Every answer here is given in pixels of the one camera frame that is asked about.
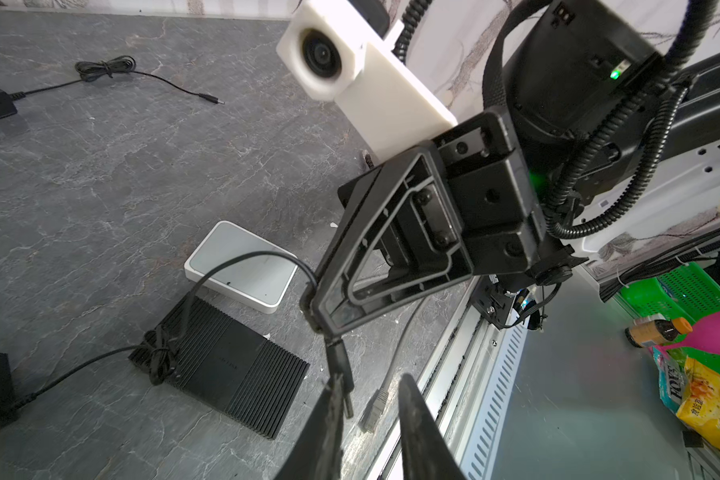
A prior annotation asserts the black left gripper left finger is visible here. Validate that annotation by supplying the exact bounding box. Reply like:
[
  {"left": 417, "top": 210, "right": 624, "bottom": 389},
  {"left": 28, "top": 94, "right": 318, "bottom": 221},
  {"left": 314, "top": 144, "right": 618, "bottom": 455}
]
[{"left": 275, "top": 374, "right": 345, "bottom": 480}]

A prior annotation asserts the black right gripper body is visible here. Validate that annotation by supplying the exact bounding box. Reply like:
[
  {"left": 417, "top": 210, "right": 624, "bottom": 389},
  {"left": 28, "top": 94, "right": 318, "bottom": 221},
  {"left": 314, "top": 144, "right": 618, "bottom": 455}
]
[{"left": 338, "top": 107, "right": 589, "bottom": 295}]

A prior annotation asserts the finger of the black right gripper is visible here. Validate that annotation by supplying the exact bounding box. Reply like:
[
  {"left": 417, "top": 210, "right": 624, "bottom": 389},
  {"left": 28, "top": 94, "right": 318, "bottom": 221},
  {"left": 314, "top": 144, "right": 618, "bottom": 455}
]
[{"left": 302, "top": 142, "right": 474, "bottom": 334}]

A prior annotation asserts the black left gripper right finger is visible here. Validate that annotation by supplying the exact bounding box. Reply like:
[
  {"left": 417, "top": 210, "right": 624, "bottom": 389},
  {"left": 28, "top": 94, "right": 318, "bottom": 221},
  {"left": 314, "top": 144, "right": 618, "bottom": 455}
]
[{"left": 398, "top": 374, "right": 466, "bottom": 480}]

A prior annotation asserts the black network switch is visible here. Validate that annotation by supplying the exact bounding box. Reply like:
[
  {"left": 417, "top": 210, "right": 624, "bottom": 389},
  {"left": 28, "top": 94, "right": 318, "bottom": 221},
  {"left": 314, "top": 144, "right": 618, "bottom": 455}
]
[{"left": 165, "top": 298, "right": 309, "bottom": 439}]

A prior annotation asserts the black power adapter with cable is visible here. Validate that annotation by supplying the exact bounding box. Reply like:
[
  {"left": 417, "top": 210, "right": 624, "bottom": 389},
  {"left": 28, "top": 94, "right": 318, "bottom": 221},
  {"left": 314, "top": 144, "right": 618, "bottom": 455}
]
[{"left": 0, "top": 251, "right": 319, "bottom": 429}]

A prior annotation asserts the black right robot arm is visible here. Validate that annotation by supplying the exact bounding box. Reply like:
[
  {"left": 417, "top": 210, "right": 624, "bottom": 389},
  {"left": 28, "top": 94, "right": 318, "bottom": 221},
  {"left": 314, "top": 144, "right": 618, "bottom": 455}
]
[{"left": 277, "top": 1, "right": 720, "bottom": 338}]

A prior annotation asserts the brown drink bottle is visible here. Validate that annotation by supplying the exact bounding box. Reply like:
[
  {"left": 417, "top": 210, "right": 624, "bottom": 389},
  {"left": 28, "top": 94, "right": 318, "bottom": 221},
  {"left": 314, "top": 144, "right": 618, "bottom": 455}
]
[{"left": 624, "top": 314, "right": 693, "bottom": 348}]

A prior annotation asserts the green plastic basket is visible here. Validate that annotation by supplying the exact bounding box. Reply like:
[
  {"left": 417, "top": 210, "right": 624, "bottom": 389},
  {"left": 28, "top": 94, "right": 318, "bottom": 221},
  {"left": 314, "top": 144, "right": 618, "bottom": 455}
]
[{"left": 618, "top": 262, "right": 720, "bottom": 374}]

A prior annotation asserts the yellow snack bag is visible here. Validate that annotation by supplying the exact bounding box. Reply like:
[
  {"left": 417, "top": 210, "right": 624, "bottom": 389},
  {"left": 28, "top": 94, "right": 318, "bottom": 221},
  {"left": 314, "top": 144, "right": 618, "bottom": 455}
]
[{"left": 676, "top": 358, "right": 720, "bottom": 450}]

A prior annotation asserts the far black power adapter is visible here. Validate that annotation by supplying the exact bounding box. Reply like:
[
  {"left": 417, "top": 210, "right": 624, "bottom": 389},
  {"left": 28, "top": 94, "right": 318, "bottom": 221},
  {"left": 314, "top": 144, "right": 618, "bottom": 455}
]
[{"left": 0, "top": 55, "right": 226, "bottom": 127}]

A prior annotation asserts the white slotted cable duct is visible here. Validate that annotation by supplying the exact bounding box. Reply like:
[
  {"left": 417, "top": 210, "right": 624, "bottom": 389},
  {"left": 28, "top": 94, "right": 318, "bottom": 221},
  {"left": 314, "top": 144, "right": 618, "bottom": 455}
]
[{"left": 460, "top": 324, "right": 527, "bottom": 479}]

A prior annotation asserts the grey ethernet cable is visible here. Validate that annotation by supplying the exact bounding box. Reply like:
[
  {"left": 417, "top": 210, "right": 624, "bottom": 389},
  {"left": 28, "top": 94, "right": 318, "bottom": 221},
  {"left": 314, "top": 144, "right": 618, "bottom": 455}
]
[{"left": 358, "top": 293, "right": 433, "bottom": 434}]

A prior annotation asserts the white network switch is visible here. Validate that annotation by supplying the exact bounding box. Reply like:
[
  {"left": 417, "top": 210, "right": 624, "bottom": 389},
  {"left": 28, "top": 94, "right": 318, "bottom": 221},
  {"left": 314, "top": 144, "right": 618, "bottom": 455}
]
[{"left": 184, "top": 221, "right": 297, "bottom": 314}]

